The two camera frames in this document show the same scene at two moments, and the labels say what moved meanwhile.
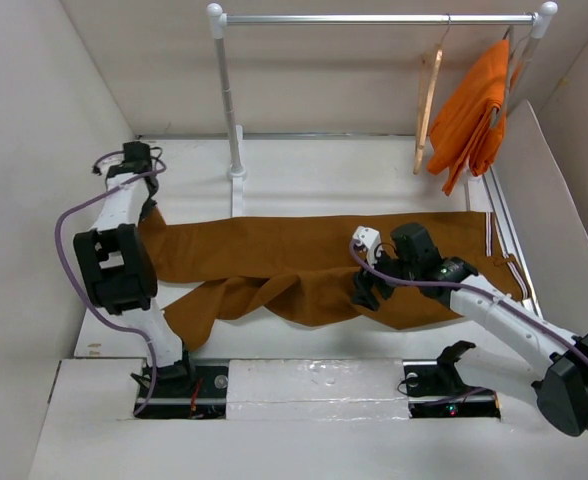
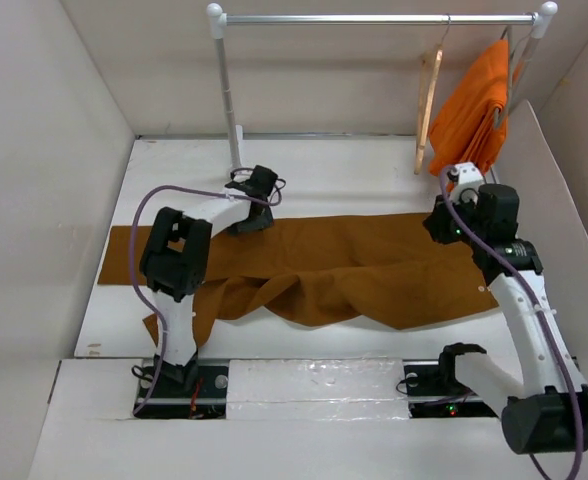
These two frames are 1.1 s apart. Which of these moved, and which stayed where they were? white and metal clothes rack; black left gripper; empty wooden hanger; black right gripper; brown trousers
Moved: black left gripper; black right gripper
Stayed: empty wooden hanger; white and metal clothes rack; brown trousers
